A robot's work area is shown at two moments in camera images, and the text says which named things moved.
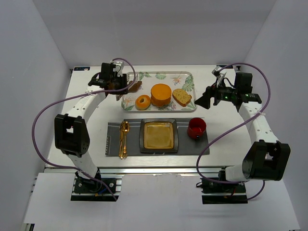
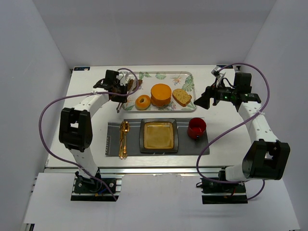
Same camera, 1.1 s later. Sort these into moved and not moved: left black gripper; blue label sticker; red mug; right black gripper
Moved: left black gripper
Not moved: right black gripper; red mug; blue label sticker
